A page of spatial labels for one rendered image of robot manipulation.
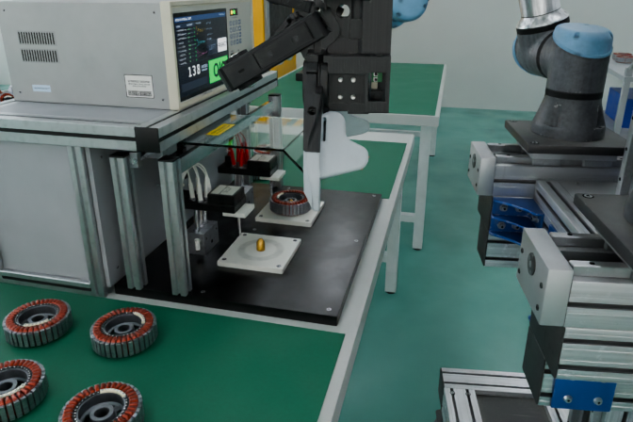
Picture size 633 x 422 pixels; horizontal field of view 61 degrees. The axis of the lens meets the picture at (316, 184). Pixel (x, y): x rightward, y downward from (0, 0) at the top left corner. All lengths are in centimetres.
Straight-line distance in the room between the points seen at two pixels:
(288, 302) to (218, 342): 16
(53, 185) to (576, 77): 108
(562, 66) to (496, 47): 515
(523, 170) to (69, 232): 97
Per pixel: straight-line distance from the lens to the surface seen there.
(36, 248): 126
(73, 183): 111
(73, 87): 123
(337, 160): 49
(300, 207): 139
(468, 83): 644
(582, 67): 125
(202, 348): 100
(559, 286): 81
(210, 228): 126
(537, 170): 127
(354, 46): 52
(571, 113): 126
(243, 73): 52
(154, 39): 110
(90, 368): 102
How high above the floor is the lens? 135
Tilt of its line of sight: 21 degrees down
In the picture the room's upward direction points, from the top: straight up
